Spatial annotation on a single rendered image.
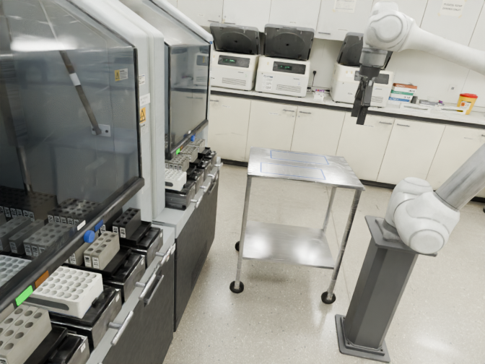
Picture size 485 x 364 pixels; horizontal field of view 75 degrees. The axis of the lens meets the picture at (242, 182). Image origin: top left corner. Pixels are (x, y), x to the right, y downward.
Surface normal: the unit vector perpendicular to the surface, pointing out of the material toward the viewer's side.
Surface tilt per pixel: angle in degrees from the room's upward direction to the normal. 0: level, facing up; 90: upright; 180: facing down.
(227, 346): 0
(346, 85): 90
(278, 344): 0
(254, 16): 90
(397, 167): 90
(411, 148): 90
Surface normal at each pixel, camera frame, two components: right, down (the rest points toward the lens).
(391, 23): -0.40, 0.33
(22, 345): 0.98, 0.15
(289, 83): -0.14, 0.40
